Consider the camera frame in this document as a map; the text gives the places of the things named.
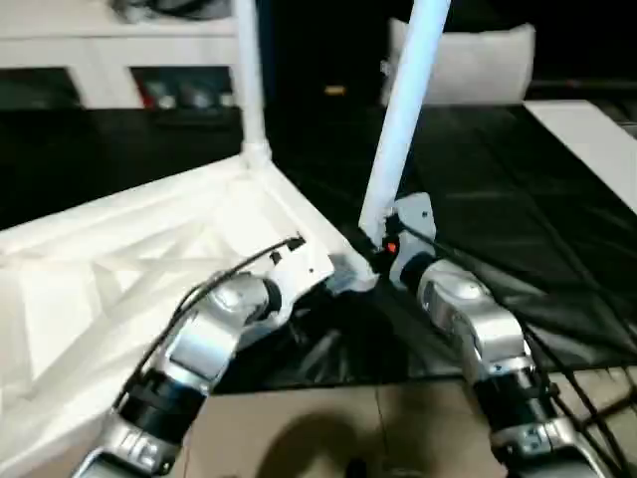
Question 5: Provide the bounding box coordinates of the white plastic table leg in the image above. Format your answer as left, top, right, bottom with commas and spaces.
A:
356, 0, 453, 251
232, 0, 274, 166

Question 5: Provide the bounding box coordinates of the white plastic table top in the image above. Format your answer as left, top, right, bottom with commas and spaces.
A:
0, 142, 383, 475

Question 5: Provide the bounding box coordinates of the black work mat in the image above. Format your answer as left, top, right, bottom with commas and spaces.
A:
0, 102, 637, 397

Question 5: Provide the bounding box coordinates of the grey cushion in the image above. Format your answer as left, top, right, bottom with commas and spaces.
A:
381, 17, 537, 108

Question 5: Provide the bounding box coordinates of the tall black cabinet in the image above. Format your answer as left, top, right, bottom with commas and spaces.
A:
258, 0, 400, 110

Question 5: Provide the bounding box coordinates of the white flat board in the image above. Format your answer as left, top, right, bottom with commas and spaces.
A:
524, 98, 637, 214

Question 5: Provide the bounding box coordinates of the black metal bench leg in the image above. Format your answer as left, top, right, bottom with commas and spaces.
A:
580, 390, 637, 425

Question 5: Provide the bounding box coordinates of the round grey appliance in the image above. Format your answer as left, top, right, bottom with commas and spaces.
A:
148, 0, 236, 17

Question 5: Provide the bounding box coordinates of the white cabinet with glass doors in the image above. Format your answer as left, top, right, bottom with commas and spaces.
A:
0, 0, 241, 112

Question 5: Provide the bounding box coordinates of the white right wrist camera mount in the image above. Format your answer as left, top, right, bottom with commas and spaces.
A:
389, 191, 440, 286

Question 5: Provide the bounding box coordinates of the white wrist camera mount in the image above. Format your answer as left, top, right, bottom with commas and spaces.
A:
267, 235, 335, 326
389, 191, 440, 286

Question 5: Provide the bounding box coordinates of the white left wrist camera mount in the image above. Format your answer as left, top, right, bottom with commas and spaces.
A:
267, 235, 335, 326

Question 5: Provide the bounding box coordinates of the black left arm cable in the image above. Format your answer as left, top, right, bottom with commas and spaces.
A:
117, 235, 306, 415

